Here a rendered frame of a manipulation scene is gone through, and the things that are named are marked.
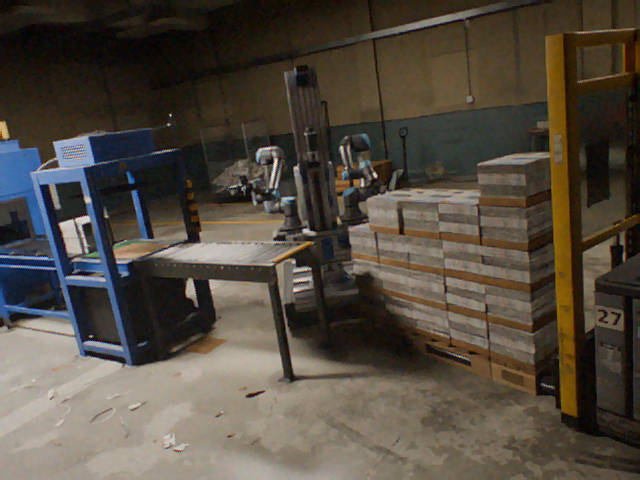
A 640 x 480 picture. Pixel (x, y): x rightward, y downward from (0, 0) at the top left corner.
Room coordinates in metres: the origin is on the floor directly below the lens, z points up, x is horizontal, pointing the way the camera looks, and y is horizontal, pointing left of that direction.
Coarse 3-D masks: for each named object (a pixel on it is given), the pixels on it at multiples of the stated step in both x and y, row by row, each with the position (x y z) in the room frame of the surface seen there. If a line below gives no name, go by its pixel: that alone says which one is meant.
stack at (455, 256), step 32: (384, 256) 3.52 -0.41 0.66; (416, 256) 3.28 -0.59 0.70; (448, 256) 3.07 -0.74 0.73; (480, 256) 2.88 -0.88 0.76; (384, 288) 3.56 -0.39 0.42; (416, 288) 3.30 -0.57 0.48; (448, 288) 3.09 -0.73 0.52; (480, 288) 2.89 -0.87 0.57; (416, 320) 3.34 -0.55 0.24; (448, 320) 3.10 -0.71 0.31; (480, 320) 2.90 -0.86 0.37; (416, 352) 3.35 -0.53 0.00
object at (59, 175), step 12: (144, 156) 4.25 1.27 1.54; (156, 156) 4.35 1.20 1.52; (168, 156) 4.45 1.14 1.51; (60, 168) 4.30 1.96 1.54; (72, 168) 3.88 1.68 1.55; (96, 168) 3.88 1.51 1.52; (108, 168) 3.96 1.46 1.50; (120, 168) 4.05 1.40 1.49; (132, 168) 4.14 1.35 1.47; (144, 168) 4.23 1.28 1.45; (48, 180) 4.06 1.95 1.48; (60, 180) 3.97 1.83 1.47; (72, 180) 3.89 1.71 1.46
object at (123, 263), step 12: (144, 240) 4.71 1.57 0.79; (156, 240) 4.62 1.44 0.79; (168, 240) 4.54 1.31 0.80; (180, 240) 4.46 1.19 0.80; (96, 252) 4.46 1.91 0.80; (156, 252) 4.16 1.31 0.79; (84, 264) 4.22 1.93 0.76; (96, 264) 4.13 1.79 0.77; (120, 264) 3.96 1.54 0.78; (132, 264) 3.95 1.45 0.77
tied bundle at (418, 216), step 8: (408, 208) 3.30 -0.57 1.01; (416, 208) 3.24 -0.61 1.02; (424, 208) 3.19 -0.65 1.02; (432, 208) 3.14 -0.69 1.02; (408, 216) 3.31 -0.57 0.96; (416, 216) 3.25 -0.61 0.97; (424, 216) 3.20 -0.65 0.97; (432, 216) 3.15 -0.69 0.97; (408, 224) 3.31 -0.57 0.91; (416, 224) 3.25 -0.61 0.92; (424, 224) 3.20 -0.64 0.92; (432, 224) 3.15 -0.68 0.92
